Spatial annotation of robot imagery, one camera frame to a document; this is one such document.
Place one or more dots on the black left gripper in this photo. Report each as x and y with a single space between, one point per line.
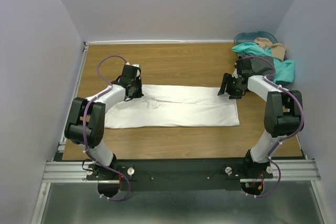
134 91

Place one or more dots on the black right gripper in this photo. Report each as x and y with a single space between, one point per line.
233 85

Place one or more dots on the white t shirt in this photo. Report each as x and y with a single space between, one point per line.
172 106

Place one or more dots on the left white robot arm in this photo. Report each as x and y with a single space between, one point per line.
86 119

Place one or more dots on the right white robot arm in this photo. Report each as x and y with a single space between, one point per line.
283 117

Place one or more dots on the dark grey t shirt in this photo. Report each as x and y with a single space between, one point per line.
251 65

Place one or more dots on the teal plastic basket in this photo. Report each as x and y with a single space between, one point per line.
250 37

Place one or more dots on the tan t shirt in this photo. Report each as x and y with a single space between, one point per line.
277 49

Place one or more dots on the teal t shirt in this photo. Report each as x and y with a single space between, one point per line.
285 69

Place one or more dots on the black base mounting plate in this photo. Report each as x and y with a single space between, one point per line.
178 174

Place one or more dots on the aluminium front frame rail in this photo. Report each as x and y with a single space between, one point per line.
72 172

